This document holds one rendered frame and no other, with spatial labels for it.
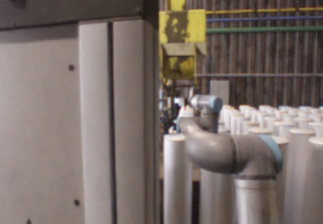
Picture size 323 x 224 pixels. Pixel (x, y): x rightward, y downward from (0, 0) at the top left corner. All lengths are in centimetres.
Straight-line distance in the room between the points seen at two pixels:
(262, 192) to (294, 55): 641
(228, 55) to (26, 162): 629
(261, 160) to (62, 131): 52
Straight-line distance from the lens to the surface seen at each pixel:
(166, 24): 146
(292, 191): 187
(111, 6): 25
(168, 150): 133
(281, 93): 679
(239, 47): 655
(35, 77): 30
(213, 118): 119
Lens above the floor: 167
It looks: 5 degrees down
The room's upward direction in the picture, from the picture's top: straight up
